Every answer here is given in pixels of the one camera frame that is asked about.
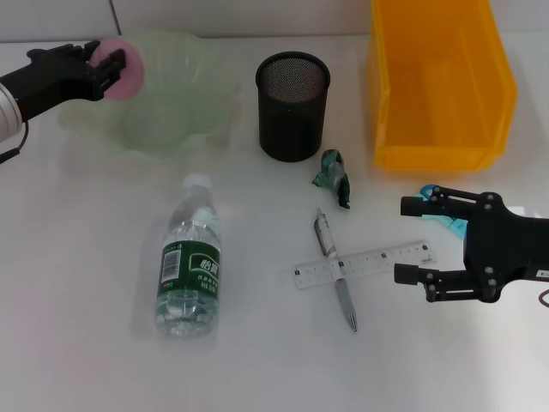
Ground left gripper cable with connector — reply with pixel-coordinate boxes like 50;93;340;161
0;121;29;165

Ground transparent plastic ruler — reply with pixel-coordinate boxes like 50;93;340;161
293;239;438;292

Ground yellow plastic bin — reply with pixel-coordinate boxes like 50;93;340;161
365;0;519;173

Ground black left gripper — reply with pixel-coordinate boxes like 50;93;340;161
0;39;130;124

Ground pink toy peach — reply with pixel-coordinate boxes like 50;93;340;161
92;37;146;102

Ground green plastic wrapper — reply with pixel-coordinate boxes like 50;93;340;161
311;148;352;210

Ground black mesh pen holder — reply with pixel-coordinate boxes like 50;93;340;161
255;51;332;163

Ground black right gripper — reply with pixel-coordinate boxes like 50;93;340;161
394;186;549;304

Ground clear green-label water bottle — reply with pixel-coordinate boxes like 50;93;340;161
153;173;222;340

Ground green glass fruit plate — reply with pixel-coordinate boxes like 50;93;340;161
57;29;242;162

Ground blue scissors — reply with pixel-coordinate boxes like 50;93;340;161
407;184;468;239

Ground grey white ballpoint pen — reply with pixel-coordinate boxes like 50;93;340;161
314;207;359;333

